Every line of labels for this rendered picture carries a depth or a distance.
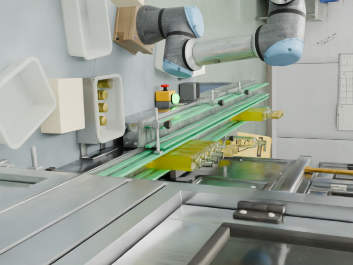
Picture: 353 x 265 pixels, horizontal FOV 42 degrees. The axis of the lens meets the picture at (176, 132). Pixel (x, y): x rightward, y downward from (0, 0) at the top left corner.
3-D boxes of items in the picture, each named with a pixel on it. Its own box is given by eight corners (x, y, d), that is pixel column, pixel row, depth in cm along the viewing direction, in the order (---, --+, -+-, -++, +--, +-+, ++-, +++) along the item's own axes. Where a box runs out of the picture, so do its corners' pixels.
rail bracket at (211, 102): (195, 105, 219) (221, 106, 213) (195, 90, 217) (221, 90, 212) (198, 104, 222) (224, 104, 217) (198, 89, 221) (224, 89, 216)
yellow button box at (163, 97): (154, 106, 207) (169, 106, 204) (154, 90, 206) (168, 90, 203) (161, 104, 213) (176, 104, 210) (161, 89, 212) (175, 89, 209)
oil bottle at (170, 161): (146, 168, 173) (198, 172, 165) (145, 154, 172) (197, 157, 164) (153, 164, 178) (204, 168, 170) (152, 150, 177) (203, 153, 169)
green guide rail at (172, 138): (145, 148, 171) (164, 149, 168) (144, 145, 171) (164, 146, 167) (258, 94, 327) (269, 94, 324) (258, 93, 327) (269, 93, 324)
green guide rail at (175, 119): (143, 128, 169) (163, 129, 166) (143, 125, 169) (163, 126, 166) (258, 84, 326) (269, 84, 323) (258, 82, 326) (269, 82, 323)
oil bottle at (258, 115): (230, 120, 271) (278, 122, 260) (230, 111, 270) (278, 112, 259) (233, 119, 276) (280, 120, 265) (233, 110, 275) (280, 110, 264)
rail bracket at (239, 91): (225, 94, 260) (247, 94, 255) (224, 81, 259) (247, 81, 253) (227, 93, 264) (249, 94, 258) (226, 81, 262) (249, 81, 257)
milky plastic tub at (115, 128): (78, 143, 154) (99, 144, 151) (72, 77, 150) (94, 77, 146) (105, 133, 170) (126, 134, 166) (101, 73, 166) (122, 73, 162)
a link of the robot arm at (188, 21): (176, 15, 180) (208, 12, 174) (172, 47, 178) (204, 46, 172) (163, 1, 169) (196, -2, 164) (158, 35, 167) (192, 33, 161)
